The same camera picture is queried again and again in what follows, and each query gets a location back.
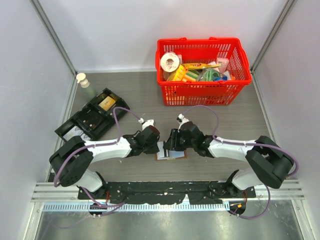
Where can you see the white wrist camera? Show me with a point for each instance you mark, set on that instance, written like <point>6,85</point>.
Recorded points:
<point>146,123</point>
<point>183,120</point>

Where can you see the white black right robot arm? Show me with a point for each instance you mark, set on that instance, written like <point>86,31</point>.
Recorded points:
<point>269,164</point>

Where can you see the silver VIP credit card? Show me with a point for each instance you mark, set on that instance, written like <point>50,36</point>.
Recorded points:
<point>163,154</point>

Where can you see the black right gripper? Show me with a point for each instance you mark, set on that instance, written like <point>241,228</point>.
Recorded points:
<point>172,143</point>

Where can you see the silver card in tray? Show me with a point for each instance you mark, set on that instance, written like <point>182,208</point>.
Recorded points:
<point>75,131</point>
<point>85,137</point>

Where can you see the black card organizer tray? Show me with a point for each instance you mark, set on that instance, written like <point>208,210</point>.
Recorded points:
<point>92,119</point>

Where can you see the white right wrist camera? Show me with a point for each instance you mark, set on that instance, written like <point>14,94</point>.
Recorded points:
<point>183,120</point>

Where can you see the green soap pump bottle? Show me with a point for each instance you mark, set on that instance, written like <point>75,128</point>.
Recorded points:
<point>87,88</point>

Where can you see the red plastic shopping basket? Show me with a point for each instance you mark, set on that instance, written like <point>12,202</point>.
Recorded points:
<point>203,51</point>

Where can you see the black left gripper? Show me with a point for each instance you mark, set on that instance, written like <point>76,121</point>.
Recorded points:
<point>154,150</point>

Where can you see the aluminium rail frame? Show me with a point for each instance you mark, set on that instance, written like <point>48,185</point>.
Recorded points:
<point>62,199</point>

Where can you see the blue packet in basket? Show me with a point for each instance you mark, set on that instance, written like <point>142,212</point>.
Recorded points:
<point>223,78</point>

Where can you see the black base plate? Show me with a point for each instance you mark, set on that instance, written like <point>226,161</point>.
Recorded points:
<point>166,192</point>

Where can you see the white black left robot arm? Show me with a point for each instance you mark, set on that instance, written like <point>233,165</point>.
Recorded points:
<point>71,162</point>

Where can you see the gold card in tray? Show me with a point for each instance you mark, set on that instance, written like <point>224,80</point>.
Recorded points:
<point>107,103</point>

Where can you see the yellow green sponge pack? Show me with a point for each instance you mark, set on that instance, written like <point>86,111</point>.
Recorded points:
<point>188,76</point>

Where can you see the brown leather card holder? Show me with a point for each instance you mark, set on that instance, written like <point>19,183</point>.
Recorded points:
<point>173,155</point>

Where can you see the pink white box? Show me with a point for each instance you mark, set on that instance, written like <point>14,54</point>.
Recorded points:
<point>223,62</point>

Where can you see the green round package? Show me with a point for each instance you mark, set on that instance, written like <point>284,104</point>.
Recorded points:
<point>208,75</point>

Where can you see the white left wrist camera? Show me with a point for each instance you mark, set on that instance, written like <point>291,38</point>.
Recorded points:
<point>146,123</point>

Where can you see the yellow snack packet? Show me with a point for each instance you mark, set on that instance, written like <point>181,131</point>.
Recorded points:
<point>199,66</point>

